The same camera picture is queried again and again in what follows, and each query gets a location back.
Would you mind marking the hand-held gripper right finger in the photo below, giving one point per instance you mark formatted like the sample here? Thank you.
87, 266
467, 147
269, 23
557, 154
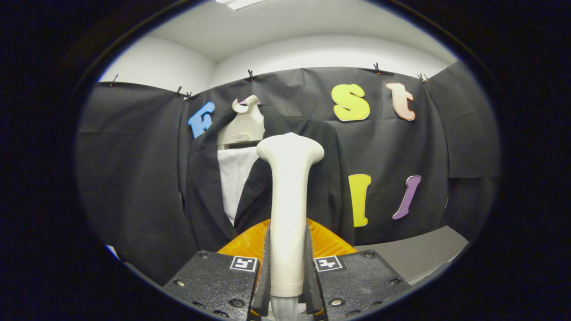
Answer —
357, 281

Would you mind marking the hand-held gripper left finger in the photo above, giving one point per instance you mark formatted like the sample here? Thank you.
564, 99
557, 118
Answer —
214, 281

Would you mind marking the white shirt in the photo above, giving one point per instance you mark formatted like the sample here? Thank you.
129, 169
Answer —
234, 178

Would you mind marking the black suit jacket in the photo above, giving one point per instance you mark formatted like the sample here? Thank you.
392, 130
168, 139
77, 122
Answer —
330, 178

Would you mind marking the grey cabinet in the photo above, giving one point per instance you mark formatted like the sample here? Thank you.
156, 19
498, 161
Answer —
419, 254

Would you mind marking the black backdrop cloth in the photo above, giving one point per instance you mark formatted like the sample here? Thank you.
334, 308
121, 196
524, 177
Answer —
134, 169

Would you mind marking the row of backdrop clips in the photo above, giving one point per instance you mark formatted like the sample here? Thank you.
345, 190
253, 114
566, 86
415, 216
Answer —
250, 75

